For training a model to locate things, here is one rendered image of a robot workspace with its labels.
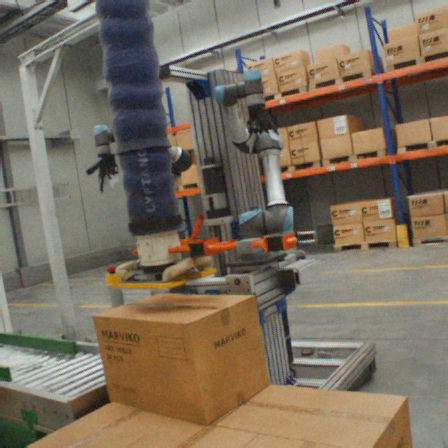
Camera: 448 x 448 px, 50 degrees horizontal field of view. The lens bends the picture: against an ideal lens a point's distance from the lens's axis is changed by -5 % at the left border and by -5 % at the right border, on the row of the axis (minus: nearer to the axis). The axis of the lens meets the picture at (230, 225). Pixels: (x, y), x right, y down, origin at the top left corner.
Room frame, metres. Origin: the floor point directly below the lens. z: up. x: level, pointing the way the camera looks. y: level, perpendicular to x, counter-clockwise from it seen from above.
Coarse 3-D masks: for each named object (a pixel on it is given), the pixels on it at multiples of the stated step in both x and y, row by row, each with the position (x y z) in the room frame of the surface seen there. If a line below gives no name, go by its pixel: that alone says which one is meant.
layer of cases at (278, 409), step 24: (120, 408) 2.02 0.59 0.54; (240, 408) 1.85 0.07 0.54; (264, 408) 1.82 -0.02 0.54; (288, 408) 1.78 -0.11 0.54; (312, 408) 1.75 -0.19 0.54; (336, 408) 1.71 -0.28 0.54; (360, 408) 1.67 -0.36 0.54; (384, 408) 1.64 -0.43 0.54; (408, 408) 1.70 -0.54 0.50; (72, 432) 1.83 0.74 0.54; (96, 432) 1.81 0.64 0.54; (120, 432) 1.78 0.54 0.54; (144, 432) 1.75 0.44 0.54; (168, 432) 1.73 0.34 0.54; (192, 432) 1.70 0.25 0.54; (216, 432) 1.67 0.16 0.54; (240, 432) 1.65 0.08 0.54; (264, 432) 1.62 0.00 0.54; (288, 432) 1.59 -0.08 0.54; (312, 432) 1.56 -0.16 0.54; (336, 432) 1.53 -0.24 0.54; (360, 432) 1.50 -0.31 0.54; (384, 432) 1.49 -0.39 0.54; (408, 432) 1.67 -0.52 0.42
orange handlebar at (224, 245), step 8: (184, 240) 2.27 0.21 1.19; (232, 240) 1.87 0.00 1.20; (288, 240) 1.66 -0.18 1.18; (296, 240) 1.67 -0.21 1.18; (176, 248) 1.98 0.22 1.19; (184, 248) 1.95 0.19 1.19; (208, 248) 1.87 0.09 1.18; (216, 248) 1.85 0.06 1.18; (224, 248) 1.83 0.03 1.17; (232, 248) 1.80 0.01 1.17
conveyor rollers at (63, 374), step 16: (0, 352) 3.26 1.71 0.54; (16, 352) 3.26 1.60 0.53; (32, 352) 3.17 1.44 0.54; (48, 352) 3.08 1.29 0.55; (80, 352) 2.98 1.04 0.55; (16, 368) 2.81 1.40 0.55; (32, 368) 2.78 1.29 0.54; (48, 368) 2.76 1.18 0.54; (64, 368) 2.75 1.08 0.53; (80, 368) 2.65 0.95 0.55; (96, 368) 2.62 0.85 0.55; (32, 384) 2.49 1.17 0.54; (48, 384) 2.46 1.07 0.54; (64, 384) 2.44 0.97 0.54; (80, 384) 2.41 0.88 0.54; (96, 384) 2.38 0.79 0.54
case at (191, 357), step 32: (96, 320) 2.10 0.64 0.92; (128, 320) 1.95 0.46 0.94; (160, 320) 1.84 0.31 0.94; (192, 320) 1.76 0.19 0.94; (224, 320) 1.87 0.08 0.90; (256, 320) 2.02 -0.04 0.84; (128, 352) 1.98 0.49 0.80; (160, 352) 1.85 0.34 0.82; (192, 352) 1.74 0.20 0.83; (224, 352) 1.85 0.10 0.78; (256, 352) 2.00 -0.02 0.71; (128, 384) 2.01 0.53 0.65; (160, 384) 1.87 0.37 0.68; (192, 384) 1.76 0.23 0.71; (224, 384) 1.83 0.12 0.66; (256, 384) 1.97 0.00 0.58; (192, 416) 1.78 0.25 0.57
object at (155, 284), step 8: (128, 280) 2.09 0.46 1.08; (136, 280) 2.04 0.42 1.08; (144, 280) 2.02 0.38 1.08; (152, 280) 1.99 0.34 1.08; (160, 280) 1.96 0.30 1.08; (176, 280) 1.93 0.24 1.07; (184, 280) 1.94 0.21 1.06; (120, 288) 2.05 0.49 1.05; (128, 288) 2.02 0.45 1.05; (136, 288) 1.98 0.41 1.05; (144, 288) 1.95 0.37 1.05; (152, 288) 1.92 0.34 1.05; (160, 288) 1.89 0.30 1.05; (168, 288) 1.87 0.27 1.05
